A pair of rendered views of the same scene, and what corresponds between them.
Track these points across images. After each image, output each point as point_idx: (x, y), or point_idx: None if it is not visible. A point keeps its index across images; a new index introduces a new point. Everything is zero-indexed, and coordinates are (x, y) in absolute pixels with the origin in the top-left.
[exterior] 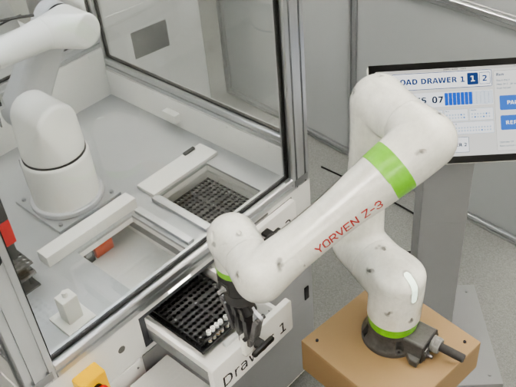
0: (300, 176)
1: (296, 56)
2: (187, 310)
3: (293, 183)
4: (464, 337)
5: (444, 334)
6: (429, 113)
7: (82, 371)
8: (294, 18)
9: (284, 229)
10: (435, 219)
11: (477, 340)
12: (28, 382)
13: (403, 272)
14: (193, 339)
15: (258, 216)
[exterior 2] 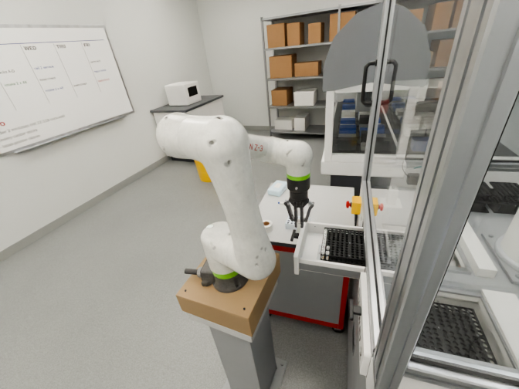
0: (374, 367)
1: (412, 240)
2: (348, 238)
3: (374, 353)
4: (185, 293)
5: (198, 290)
6: (173, 113)
7: (361, 199)
8: (429, 175)
9: (261, 136)
10: None
11: (177, 295)
12: (362, 173)
13: (213, 226)
14: (330, 228)
15: (368, 301)
